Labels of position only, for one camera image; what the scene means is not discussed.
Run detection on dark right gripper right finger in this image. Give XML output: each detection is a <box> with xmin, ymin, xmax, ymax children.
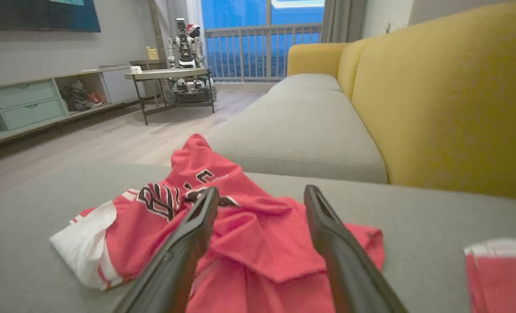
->
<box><xmin>303</xmin><ymin>184</ymin><xmax>409</xmax><ymax>313</ymax></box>

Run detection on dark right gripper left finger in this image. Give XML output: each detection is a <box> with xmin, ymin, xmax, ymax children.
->
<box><xmin>112</xmin><ymin>186</ymin><xmax>220</xmax><ymax>313</ymax></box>

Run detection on red Bulls jersey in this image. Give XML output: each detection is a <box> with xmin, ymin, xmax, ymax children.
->
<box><xmin>49</xmin><ymin>133</ymin><xmax>386</xmax><ymax>313</ymax></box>

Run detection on red basketball shorts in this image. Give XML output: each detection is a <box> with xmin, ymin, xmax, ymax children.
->
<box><xmin>464</xmin><ymin>238</ymin><xmax>516</xmax><ymax>313</ymax></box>

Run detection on grey sofa ottoman cushion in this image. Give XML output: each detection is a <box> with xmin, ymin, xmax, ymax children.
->
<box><xmin>0</xmin><ymin>163</ymin><xmax>516</xmax><ymax>313</ymax></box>

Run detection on grey sofa seat cushion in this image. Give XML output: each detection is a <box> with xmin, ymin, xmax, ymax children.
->
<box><xmin>207</xmin><ymin>73</ymin><xmax>389</xmax><ymax>184</ymax></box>

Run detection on clothes pile in cabinet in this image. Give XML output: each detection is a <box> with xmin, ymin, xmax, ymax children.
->
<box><xmin>60</xmin><ymin>80</ymin><xmax>107</xmax><ymax>112</ymax></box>

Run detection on grey table black legs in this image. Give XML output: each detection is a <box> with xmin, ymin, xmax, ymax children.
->
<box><xmin>124</xmin><ymin>68</ymin><xmax>216</xmax><ymax>126</ymax></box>

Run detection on yellow sofa backrest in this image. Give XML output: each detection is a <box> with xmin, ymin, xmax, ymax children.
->
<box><xmin>286</xmin><ymin>2</ymin><xmax>516</xmax><ymax>202</ymax></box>

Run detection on white cabinet green drawers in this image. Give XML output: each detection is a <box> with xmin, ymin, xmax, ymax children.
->
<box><xmin>0</xmin><ymin>64</ymin><xmax>154</xmax><ymax>151</ymax></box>

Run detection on white humanoid robot red hat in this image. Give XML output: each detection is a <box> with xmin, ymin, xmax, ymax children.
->
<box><xmin>166</xmin><ymin>17</ymin><xmax>218</xmax><ymax>105</ymax></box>

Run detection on grey balcony railing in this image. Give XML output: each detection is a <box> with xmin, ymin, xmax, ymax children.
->
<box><xmin>204</xmin><ymin>23</ymin><xmax>324</xmax><ymax>82</ymax></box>

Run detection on grey curtain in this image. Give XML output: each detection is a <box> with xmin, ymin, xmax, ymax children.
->
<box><xmin>320</xmin><ymin>0</ymin><xmax>369</xmax><ymax>43</ymax></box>

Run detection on dark wall television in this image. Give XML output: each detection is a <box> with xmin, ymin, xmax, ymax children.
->
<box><xmin>0</xmin><ymin>0</ymin><xmax>102</xmax><ymax>33</ymax></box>

